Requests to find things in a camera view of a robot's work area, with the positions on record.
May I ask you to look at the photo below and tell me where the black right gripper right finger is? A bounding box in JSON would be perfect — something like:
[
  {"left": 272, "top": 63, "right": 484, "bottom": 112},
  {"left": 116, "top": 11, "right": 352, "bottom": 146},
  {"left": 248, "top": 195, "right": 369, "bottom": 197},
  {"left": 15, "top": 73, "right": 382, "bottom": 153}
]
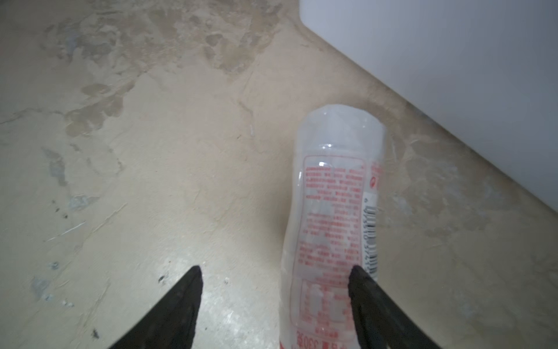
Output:
[{"left": 348, "top": 266, "right": 440, "bottom": 349}]

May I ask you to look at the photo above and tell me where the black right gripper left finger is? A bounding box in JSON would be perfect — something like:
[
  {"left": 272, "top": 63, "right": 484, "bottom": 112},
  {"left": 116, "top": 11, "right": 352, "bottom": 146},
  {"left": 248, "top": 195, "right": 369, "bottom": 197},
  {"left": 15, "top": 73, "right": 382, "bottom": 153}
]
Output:
[{"left": 111, "top": 266, "right": 203, "bottom": 349}]

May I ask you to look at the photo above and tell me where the clear bottle red cap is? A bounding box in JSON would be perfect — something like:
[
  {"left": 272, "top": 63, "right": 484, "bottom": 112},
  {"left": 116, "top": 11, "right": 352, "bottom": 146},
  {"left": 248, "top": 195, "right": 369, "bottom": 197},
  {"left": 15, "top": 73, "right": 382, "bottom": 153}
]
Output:
[{"left": 279, "top": 105, "right": 385, "bottom": 348}]

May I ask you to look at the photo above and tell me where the white bin with green liner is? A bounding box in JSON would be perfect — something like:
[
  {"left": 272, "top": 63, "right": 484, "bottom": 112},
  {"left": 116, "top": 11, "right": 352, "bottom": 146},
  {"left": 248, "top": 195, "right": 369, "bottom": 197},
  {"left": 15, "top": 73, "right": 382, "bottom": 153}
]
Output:
[{"left": 299, "top": 1, "right": 557, "bottom": 208}]

